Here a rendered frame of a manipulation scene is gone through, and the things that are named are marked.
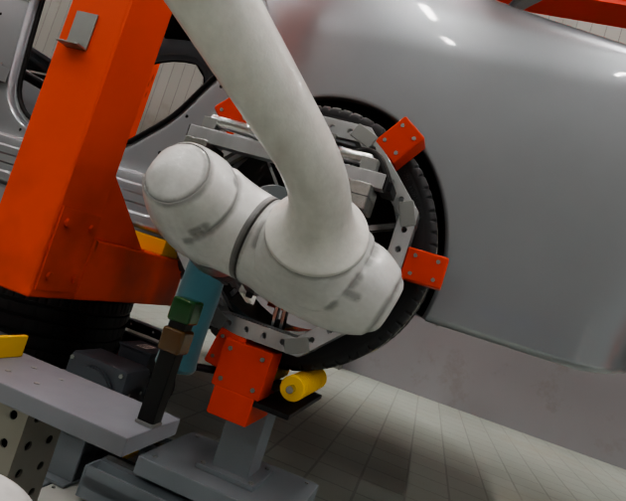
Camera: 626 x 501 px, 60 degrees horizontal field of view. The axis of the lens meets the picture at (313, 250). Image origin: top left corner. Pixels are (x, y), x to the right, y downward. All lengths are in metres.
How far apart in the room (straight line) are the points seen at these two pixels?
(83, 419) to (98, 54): 0.85
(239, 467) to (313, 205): 1.07
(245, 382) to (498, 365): 4.57
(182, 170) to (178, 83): 6.31
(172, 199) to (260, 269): 0.11
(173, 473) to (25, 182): 0.76
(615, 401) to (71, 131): 5.30
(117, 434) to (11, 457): 0.22
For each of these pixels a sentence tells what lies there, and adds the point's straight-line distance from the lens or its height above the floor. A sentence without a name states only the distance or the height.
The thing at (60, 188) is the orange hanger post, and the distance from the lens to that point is 1.36.
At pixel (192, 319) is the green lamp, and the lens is 0.90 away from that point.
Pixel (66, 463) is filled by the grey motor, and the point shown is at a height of 0.12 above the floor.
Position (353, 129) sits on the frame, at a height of 1.10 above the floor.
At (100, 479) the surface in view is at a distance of 1.48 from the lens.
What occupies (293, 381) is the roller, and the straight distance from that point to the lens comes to 1.23.
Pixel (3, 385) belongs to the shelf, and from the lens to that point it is 1.00.
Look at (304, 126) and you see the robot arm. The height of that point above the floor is 0.86.
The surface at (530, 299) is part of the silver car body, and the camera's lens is 1.58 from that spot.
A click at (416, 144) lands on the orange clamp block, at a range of 1.24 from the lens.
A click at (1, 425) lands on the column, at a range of 1.05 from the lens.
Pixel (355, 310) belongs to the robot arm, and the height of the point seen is 0.73.
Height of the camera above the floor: 0.75
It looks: 3 degrees up
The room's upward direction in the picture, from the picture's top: 18 degrees clockwise
